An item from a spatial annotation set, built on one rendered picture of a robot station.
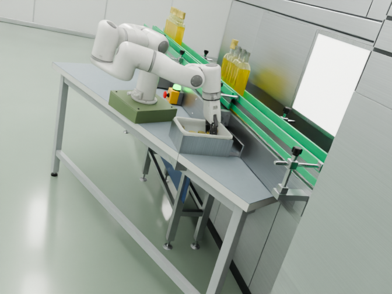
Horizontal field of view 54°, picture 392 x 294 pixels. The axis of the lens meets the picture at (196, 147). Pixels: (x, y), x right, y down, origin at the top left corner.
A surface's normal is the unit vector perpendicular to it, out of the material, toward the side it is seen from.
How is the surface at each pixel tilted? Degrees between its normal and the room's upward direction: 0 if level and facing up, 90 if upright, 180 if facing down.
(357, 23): 90
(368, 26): 90
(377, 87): 90
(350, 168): 90
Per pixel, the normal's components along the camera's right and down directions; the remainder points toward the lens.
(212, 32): 0.30, 0.44
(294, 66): -0.92, -0.08
